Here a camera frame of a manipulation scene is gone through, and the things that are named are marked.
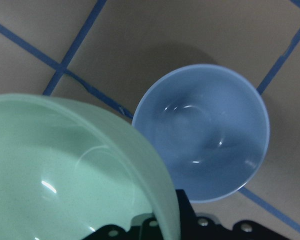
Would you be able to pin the blue bowl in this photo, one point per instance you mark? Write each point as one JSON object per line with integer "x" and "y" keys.
{"x": 209, "y": 125}

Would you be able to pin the green bowl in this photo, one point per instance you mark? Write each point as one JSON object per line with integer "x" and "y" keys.
{"x": 67, "y": 168}

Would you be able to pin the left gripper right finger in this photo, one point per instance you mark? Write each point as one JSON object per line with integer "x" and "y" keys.
{"x": 195, "y": 227}

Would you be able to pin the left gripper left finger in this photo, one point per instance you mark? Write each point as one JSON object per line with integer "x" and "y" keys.
{"x": 142, "y": 227}

